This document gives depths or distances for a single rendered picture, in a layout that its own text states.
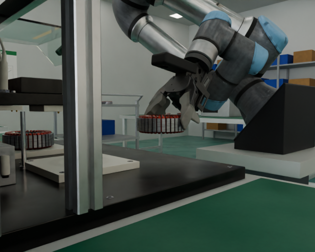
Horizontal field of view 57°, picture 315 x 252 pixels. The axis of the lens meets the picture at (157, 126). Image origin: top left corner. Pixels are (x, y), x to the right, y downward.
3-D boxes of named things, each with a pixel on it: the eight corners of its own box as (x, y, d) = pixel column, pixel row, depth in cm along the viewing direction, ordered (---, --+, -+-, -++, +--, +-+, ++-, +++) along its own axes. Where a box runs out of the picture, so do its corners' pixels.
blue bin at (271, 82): (273, 89, 685) (273, 81, 684) (291, 88, 654) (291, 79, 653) (264, 88, 657) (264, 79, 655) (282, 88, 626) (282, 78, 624)
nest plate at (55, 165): (94, 157, 62) (94, 151, 62) (139, 167, 52) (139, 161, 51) (21, 167, 52) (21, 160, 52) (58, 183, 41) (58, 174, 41)
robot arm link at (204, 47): (209, 36, 69) (183, 42, 75) (202, 51, 68) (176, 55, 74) (223, 58, 74) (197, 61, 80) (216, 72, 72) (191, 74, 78)
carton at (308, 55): (299, 65, 638) (300, 54, 636) (317, 63, 613) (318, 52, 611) (293, 63, 610) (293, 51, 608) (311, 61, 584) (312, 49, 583)
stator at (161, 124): (161, 128, 73) (161, 114, 73) (196, 131, 65) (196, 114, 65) (126, 132, 65) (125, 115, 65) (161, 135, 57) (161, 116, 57)
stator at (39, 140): (46, 143, 77) (45, 129, 77) (60, 147, 68) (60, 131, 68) (-2, 146, 70) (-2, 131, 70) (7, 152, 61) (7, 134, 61)
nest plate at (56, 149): (47, 146, 80) (47, 141, 80) (73, 152, 69) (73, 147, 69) (-15, 152, 69) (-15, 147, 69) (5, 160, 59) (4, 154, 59)
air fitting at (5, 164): (8, 176, 40) (7, 154, 40) (11, 177, 39) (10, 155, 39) (-1, 177, 39) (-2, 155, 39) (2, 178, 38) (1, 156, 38)
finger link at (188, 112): (207, 135, 62) (202, 105, 68) (192, 120, 58) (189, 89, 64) (194, 141, 63) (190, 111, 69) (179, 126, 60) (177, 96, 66)
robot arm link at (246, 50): (245, 79, 85) (212, 61, 84) (270, 46, 78) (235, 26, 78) (246, 91, 78) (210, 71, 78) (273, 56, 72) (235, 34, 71)
